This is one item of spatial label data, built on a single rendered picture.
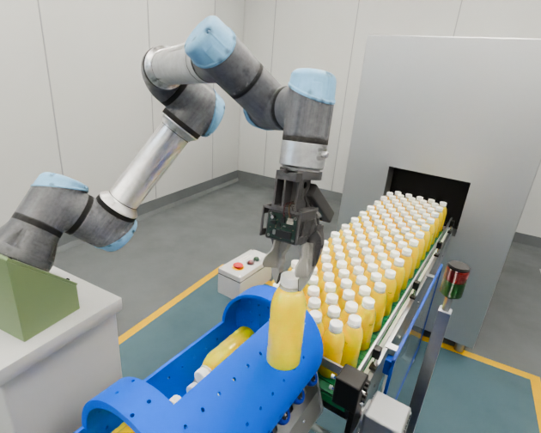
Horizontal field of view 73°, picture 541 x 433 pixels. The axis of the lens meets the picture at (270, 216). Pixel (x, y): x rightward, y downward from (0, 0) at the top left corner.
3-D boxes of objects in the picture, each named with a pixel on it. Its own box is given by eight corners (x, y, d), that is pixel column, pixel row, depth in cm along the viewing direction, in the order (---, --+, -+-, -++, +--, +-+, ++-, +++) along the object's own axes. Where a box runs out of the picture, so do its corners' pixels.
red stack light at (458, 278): (441, 279, 109) (445, 268, 108) (445, 271, 114) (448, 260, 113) (465, 287, 106) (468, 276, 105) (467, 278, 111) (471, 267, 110)
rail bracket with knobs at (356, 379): (324, 401, 103) (329, 374, 99) (335, 385, 109) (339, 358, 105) (357, 421, 98) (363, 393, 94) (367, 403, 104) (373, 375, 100)
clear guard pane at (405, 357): (365, 464, 132) (392, 361, 114) (417, 345, 194) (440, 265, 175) (367, 465, 132) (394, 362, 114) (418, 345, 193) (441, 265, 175)
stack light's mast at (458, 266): (433, 310, 114) (446, 265, 108) (436, 301, 119) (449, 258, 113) (454, 318, 110) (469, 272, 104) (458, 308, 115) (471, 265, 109)
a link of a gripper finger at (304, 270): (286, 298, 61) (284, 244, 60) (301, 289, 66) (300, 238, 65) (302, 301, 59) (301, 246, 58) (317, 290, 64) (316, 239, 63)
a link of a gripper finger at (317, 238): (295, 265, 64) (294, 216, 63) (300, 262, 66) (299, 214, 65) (320, 267, 62) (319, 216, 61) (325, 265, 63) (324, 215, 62)
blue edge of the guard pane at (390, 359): (353, 460, 134) (379, 354, 115) (410, 342, 197) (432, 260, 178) (366, 469, 131) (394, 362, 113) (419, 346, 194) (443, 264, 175)
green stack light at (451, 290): (437, 294, 111) (441, 280, 109) (441, 284, 116) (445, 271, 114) (459, 301, 108) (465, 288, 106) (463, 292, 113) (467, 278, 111)
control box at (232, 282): (217, 292, 131) (217, 267, 127) (250, 270, 147) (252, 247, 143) (239, 302, 126) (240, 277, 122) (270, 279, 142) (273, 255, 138)
